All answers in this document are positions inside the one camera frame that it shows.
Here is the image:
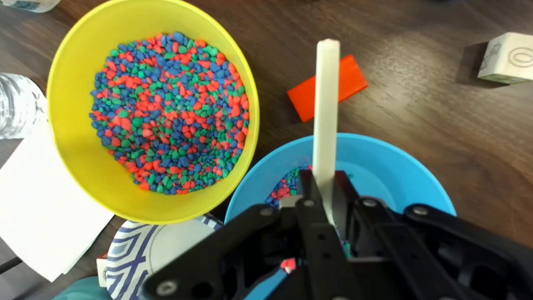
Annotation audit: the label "clear plastic water bottle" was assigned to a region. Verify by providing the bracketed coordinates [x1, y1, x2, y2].
[0, 70, 50, 142]

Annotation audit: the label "yellow bowl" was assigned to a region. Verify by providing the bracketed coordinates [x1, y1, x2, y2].
[45, 0, 262, 227]

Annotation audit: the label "white printed cube block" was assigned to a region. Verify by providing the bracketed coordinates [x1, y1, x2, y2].
[477, 30, 533, 87]

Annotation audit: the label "red rectangular block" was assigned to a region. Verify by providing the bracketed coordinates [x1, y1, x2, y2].
[285, 53, 370, 125]

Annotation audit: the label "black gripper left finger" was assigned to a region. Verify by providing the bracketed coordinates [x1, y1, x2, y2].
[140, 168, 358, 300]

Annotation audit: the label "coloured beads in yellow bowl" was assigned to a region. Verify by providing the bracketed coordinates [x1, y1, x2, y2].
[89, 30, 252, 197]

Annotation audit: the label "blue bowl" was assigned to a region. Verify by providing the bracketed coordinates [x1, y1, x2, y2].
[223, 132, 458, 300]

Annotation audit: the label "round dark wooden table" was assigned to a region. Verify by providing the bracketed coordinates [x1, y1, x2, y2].
[0, 0, 533, 300]

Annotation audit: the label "white plastic spoon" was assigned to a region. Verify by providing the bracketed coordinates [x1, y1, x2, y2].
[310, 37, 343, 230]

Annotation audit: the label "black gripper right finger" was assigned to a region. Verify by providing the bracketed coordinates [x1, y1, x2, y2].
[333, 168, 533, 300]

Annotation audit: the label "patterned paper cup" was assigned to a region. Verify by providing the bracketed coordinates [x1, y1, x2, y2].
[0, 0, 60, 15]

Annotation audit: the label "white paper sheet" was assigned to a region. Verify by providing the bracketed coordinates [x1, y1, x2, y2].
[0, 123, 117, 285]

